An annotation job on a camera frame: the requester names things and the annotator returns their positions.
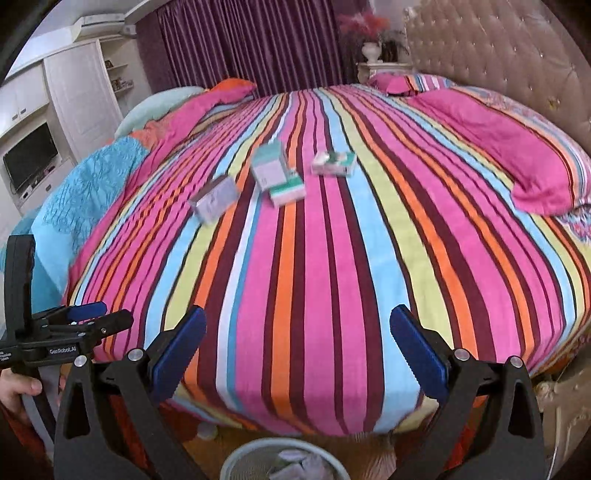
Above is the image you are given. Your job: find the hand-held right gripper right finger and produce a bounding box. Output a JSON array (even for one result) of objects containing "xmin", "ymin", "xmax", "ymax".
[{"xmin": 390, "ymin": 305, "xmax": 548, "ymax": 480}]

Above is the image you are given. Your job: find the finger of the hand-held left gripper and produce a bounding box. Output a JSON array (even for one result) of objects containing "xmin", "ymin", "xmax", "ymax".
[
  {"xmin": 32, "ymin": 301, "xmax": 108, "ymax": 326},
  {"xmin": 46, "ymin": 309, "xmax": 134, "ymax": 346}
]

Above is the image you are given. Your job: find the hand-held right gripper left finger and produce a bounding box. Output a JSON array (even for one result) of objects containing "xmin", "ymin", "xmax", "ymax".
[{"xmin": 54, "ymin": 305, "xmax": 208, "ymax": 480}]

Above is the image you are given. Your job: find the white mesh wastebasket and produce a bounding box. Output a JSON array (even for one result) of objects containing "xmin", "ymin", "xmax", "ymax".
[{"xmin": 221, "ymin": 438, "xmax": 352, "ymax": 480}]

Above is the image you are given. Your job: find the grey and white box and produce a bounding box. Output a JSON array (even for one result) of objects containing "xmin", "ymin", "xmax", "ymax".
[{"xmin": 189, "ymin": 175, "xmax": 241, "ymax": 224}]

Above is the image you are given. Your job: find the teal striped white box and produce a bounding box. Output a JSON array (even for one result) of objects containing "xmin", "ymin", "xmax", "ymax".
[{"xmin": 269, "ymin": 173, "xmax": 306, "ymax": 207}]

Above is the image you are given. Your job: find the tall teal and white box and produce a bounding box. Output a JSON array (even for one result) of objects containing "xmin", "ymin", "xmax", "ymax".
[{"xmin": 252, "ymin": 141, "xmax": 290, "ymax": 192}]

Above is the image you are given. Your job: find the person's left hand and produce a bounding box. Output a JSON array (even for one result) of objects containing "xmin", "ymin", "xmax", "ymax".
[{"xmin": 0, "ymin": 369, "xmax": 43, "ymax": 411}]

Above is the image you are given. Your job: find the striped bed sheet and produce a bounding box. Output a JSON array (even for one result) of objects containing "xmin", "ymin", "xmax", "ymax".
[{"xmin": 65, "ymin": 83, "xmax": 591, "ymax": 439}]

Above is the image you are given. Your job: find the blue patterned quilt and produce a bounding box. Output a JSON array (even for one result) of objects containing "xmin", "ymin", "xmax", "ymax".
[{"xmin": 9, "ymin": 136, "xmax": 153, "ymax": 301}]

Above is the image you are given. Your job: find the black television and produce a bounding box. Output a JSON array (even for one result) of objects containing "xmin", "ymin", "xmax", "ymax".
[{"xmin": 2, "ymin": 121, "xmax": 60, "ymax": 195}]

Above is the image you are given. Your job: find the cream carved nightstand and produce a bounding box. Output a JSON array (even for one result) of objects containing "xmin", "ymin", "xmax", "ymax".
[
  {"xmin": 358, "ymin": 61, "xmax": 414, "ymax": 85},
  {"xmin": 536, "ymin": 364, "xmax": 591, "ymax": 480}
]

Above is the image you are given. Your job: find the floral patterned bed sheet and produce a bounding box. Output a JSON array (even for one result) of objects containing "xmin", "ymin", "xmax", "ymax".
[{"xmin": 551, "ymin": 203, "xmax": 591, "ymax": 259}]

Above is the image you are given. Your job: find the pale green pillow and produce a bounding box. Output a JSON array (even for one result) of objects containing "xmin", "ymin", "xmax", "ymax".
[{"xmin": 113, "ymin": 85, "xmax": 206, "ymax": 139}]

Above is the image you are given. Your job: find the pink and orange quilt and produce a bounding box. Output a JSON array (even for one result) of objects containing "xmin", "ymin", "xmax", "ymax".
[{"xmin": 129, "ymin": 78, "xmax": 259, "ymax": 158}]

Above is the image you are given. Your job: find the large pink pillow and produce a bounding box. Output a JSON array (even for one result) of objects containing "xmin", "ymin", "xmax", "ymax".
[{"xmin": 409, "ymin": 88, "xmax": 591, "ymax": 217}]

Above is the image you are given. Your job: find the small pink striped pillow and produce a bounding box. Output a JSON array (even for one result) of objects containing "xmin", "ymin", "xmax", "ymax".
[{"xmin": 367, "ymin": 71, "xmax": 455, "ymax": 97}]

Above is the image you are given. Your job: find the white air conditioner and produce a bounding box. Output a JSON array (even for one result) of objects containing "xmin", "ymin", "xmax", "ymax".
[{"xmin": 81, "ymin": 11, "xmax": 139, "ymax": 38}]

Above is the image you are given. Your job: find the purple curtain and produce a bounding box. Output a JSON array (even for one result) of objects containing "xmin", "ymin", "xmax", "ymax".
[{"xmin": 136, "ymin": 0, "xmax": 352, "ymax": 97}]

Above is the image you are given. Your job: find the tufted beige headboard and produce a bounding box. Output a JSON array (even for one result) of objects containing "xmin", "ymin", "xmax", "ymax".
[{"xmin": 404, "ymin": 0, "xmax": 591, "ymax": 153}]

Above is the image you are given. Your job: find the red flower bouquet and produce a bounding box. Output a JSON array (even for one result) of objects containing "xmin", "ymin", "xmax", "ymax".
[{"xmin": 337, "ymin": 11, "xmax": 408, "ymax": 47}]

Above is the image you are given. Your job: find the white wall cabinet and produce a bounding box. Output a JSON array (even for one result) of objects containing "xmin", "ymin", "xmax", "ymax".
[{"xmin": 0, "ymin": 37, "xmax": 139, "ymax": 213}]

